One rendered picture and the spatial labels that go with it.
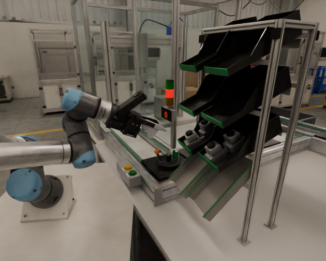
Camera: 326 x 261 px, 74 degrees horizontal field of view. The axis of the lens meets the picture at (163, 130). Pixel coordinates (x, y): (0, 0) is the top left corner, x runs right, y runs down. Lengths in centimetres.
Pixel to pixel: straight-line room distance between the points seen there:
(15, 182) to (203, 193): 72
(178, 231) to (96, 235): 34
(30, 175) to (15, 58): 823
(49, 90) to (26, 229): 533
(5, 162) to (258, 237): 94
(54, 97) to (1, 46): 334
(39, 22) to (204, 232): 863
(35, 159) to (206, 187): 63
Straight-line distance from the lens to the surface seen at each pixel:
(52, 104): 638
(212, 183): 94
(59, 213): 115
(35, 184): 97
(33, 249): 108
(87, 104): 74
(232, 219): 111
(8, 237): 118
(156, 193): 108
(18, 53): 908
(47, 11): 912
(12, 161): 71
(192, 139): 88
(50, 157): 73
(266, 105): 74
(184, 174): 104
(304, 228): 119
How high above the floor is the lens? 158
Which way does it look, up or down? 20 degrees down
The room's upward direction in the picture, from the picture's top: straight up
